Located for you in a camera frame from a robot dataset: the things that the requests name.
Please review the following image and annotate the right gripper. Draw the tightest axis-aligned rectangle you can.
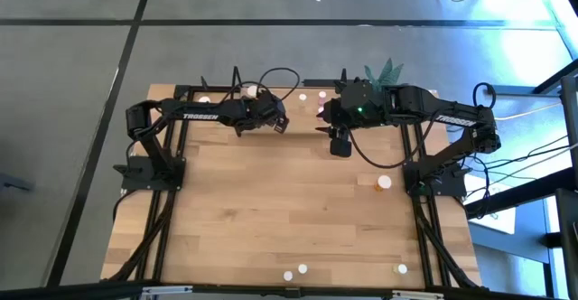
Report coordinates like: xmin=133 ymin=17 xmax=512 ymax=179
xmin=314 ymin=103 xmax=365 ymax=159

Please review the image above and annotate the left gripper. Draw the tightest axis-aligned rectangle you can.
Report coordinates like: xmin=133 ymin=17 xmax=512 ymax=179
xmin=246 ymin=92 xmax=291 ymax=135

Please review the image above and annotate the potted snake plant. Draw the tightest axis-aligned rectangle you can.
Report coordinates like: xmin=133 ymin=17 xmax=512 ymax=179
xmin=363 ymin=57 xmax=406 ymax=89

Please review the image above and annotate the dark grey floor fixture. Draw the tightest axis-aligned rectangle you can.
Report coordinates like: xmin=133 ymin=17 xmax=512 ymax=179
xmin=0 ymin=172 xmax=36 ymax=192

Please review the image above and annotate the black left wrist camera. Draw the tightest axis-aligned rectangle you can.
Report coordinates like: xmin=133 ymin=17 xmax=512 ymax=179
xmin=269 ymin=95 xmax=289 ymax=114

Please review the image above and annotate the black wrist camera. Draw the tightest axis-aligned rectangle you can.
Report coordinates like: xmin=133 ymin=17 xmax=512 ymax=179
xmin=321 ymin=97 xmax=340 ymax=125
xmin=269 ymin=95 xmax=289 ymax=114

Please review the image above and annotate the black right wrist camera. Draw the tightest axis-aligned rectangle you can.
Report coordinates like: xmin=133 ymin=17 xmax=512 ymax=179
xmin=321 ymin=97 xmax=340 ymax=125

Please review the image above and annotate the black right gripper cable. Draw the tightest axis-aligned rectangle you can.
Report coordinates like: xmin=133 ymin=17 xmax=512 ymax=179
xmin=347 ymin=109 xmax=437 ymax=170

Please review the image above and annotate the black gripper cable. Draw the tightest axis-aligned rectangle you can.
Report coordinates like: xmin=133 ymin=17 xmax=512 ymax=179
xmin=347 ymin=109 xmax=437 ymax=170
xmin=229 ymin=67 xmax=302 ymax=102

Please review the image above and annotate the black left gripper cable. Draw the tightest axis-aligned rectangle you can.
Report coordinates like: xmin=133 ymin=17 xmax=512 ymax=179
xmin=229 ymin=67 xmax=302 ymax=102

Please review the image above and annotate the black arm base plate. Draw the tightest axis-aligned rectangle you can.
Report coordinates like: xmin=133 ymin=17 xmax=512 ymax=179
xmin=112 ymin=155 xmax=187 ymax=192
xmin=403 ymin=160 xmax=469 ymax=198

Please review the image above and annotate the black aluminium rig frame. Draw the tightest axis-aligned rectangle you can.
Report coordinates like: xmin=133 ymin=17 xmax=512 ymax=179
xmin=101 ymin=84 xmax=482 ymax=290

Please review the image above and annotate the silver aluminium bracket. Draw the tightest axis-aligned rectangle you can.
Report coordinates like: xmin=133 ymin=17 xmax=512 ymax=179
xmin=141 ymin=285 xmax=194 ymax=297
xmin=390 ymin=289 xmax=446 ymax=300

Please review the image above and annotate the black neighbouring table frame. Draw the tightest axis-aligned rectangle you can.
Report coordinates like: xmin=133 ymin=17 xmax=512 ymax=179
xmin=464 ymin=58 xmax=578 ymax=300

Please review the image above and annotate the yellow floor cable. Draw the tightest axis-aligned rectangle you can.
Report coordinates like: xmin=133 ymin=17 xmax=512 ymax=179
xmin=495 ymin=102 xmax=564 ymax=123

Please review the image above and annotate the black floor cable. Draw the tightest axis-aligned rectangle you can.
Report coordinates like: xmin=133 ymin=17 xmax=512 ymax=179
xmin=462 ymin=132 xmax=578 ymax=220

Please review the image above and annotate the black overhead frame bar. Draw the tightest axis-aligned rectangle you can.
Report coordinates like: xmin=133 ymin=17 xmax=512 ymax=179
xmin=0 ymin=280 xmax=578 ymax=300

